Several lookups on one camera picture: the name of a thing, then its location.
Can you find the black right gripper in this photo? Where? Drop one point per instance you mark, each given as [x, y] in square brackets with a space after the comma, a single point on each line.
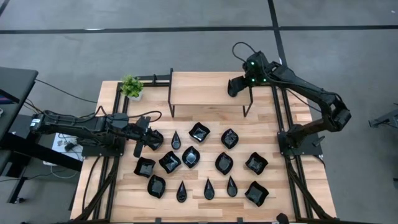
[258, 78]

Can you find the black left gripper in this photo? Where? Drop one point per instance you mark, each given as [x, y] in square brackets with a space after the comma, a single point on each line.
[142, 128]

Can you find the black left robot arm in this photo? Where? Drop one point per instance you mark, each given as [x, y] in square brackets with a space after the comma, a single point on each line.
[77, 124]

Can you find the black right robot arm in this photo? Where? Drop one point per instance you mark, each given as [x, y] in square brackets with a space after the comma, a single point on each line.
[304, 85]

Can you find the wooden shelf with black legs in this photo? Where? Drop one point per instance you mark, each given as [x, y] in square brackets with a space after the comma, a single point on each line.
[202, 88]

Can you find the green plant in white pot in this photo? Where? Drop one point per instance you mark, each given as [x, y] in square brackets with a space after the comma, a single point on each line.
[132, 87]

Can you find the black power adapter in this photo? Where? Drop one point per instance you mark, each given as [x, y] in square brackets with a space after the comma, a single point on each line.
[70, 147]

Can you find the white printed paper sheet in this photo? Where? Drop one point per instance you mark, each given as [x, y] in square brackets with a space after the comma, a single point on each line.
[57, 138]

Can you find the black desk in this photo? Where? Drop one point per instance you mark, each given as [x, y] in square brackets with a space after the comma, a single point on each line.
[15, 81]

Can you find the dark laptop screen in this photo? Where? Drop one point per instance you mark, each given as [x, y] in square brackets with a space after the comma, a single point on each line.
[6, 98]

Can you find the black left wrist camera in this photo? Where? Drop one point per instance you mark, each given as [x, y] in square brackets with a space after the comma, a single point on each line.
[137, 151]

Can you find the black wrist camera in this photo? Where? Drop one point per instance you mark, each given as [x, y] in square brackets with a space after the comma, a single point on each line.
[253, 59]
[137, 151]

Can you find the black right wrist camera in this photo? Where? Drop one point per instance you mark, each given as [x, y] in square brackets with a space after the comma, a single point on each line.
[253, 59]

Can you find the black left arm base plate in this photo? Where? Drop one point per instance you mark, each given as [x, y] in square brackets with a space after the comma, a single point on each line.
[91, 152]

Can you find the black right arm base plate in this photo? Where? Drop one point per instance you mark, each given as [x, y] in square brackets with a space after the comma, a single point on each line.
[312, 151]

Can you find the black desk leg frame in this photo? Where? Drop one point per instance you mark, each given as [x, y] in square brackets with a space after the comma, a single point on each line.
[37, 149]

